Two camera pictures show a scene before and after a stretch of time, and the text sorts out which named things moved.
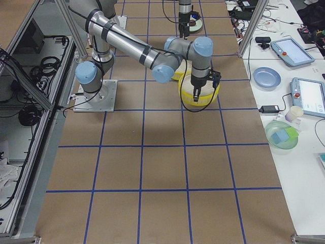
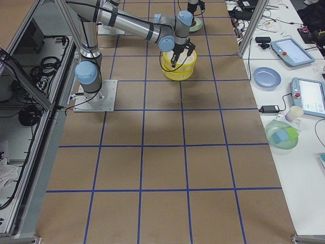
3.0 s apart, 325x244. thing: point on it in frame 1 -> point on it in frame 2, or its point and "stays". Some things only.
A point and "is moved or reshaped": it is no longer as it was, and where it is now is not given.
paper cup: (294, 111) stays
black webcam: (263, 41) stays
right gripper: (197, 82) -> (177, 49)
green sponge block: (292, 132) stays
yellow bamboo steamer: (180, 72) stays
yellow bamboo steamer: (207, 93) is moved or reshaped
